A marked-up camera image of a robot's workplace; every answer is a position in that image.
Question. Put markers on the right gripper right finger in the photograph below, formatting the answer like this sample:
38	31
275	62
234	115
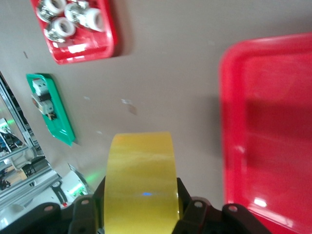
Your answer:
195	219

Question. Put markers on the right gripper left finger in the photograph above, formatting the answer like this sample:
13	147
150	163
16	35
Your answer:
85	217

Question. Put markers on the yellow packing tape roll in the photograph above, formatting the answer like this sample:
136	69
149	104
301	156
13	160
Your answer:
141	170

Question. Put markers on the green plastic tray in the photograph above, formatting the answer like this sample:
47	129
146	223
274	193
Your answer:
61	126

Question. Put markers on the red plastic tray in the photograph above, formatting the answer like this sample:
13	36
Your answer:
97	46
268	136

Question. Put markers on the brown tape patch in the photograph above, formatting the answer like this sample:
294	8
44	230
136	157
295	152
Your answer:
132	110

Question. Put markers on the clear tape piece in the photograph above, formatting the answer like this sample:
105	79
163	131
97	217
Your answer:
125	101

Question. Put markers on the white circuit breaker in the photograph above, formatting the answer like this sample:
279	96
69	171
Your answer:
39	86

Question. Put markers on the white capped brass pipe fitting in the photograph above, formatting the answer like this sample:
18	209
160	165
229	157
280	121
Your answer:
93	18
52	6
61	28

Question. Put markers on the aluminium frame rail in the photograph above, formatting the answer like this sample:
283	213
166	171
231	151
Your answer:
17	112
29	185

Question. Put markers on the black push button switch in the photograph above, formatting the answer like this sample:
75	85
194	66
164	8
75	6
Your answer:
51	116

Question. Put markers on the grey on-off switch box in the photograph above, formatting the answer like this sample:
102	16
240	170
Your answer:
42	106

